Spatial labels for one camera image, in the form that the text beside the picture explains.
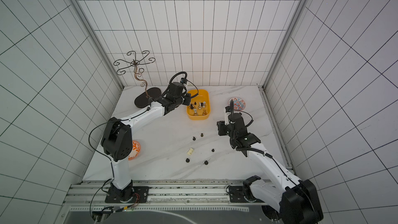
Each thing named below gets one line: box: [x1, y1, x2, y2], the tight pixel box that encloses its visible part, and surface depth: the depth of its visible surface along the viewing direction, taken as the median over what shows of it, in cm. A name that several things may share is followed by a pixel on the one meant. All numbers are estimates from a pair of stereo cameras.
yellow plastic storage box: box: [186, 89, 211, 121], surface depth 106 cm
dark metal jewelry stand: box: [113, 50, 162, 109], surface depth 97 cm
